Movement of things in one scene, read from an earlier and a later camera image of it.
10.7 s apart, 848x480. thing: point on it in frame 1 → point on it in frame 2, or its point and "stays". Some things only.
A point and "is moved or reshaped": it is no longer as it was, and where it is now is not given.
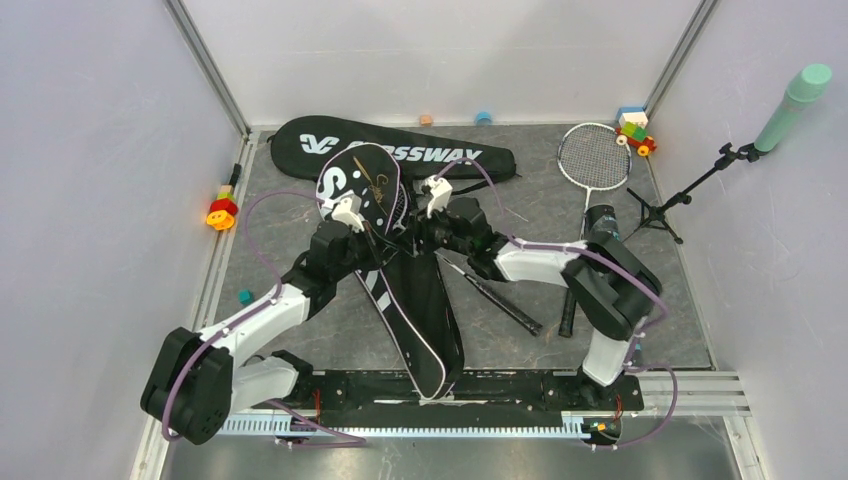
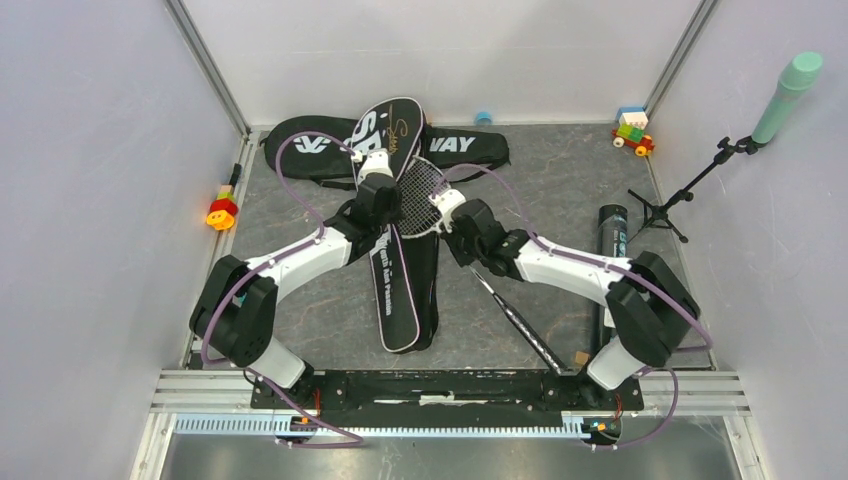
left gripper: x=375 y=250 → x=397 y=210
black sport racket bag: x=364 y=183 is moved or reshaped
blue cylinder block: x=484 y=118 stays
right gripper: x=421 y=230 → x=450 y=237
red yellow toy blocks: x=223 y=209 stays
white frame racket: x=499 y=301 → x=422 y=189
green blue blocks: x=633 y=129 stays
